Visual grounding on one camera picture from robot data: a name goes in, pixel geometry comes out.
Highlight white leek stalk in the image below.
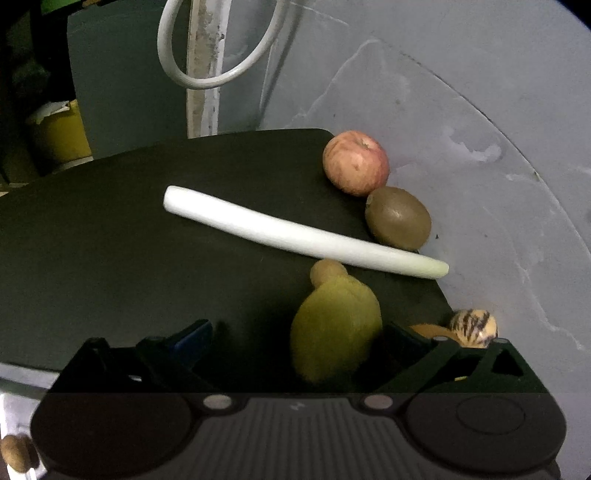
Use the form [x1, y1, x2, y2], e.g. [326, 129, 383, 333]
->
[163, 185, 450, 280]

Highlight steel tray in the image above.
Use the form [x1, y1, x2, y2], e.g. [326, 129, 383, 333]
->
[0, 362, 63, 480]

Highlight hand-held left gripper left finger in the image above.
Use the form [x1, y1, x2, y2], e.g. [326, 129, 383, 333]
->
[58, 318, 234, 407]

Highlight small brown round fruit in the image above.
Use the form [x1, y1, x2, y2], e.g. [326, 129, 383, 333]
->
[309, 258, 348, 289]

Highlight striped tiger plush toy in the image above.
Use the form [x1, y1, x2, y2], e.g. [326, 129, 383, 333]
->
[449, 308, 499, 349]

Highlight large brown kiwi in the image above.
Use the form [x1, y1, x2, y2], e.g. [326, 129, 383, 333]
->
[0, 435, 29, 474]

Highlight white hose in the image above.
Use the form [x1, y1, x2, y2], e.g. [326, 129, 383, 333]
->
[157, 0, 291, 90]

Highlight yellow plush duck toy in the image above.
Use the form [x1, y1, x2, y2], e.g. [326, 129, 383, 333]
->
[290, 273, 384, 386]

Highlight white door frame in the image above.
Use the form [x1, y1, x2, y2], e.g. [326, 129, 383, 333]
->
[185, 0, 225, 140]

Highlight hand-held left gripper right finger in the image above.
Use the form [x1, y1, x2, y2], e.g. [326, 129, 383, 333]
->
[360, 320, 541, 409]

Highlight grey cabinet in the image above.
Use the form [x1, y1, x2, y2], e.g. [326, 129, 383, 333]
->
[66, 0, 195, 160]

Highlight red apple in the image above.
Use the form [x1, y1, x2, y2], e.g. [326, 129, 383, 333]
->
[322, 131, 391, 198]

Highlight yellow bucket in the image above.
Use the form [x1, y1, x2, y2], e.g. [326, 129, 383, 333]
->
[27, 99, 94, 172]

